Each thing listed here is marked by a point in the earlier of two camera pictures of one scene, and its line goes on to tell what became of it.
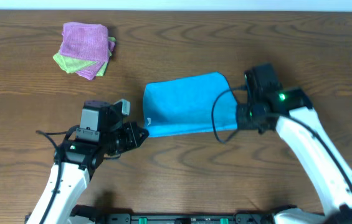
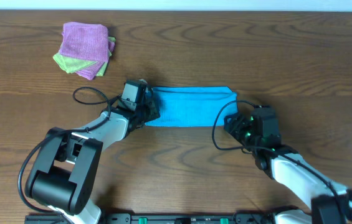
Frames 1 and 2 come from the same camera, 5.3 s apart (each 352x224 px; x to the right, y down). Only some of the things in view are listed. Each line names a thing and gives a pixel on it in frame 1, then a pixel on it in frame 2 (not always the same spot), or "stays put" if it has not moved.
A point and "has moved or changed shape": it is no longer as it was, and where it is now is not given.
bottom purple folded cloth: [90, 72] stays put
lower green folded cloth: [103, 70] stays put
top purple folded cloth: [85, 40] stays put
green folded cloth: [71, 65] stays put
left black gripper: [131, 135] → [149, 108]
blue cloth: [184, 106] has moved or changed shape
